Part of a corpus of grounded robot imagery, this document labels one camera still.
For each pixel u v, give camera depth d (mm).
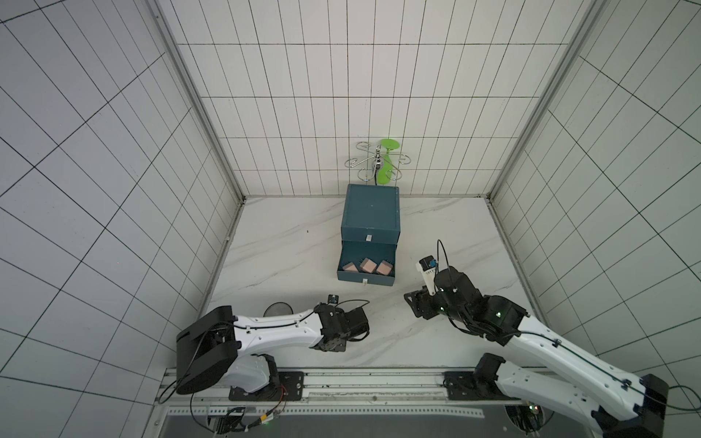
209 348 416
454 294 533
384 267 870
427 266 644
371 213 858
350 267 871
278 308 742
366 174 1129
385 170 979
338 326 567
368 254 876
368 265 876
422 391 729
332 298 754
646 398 393
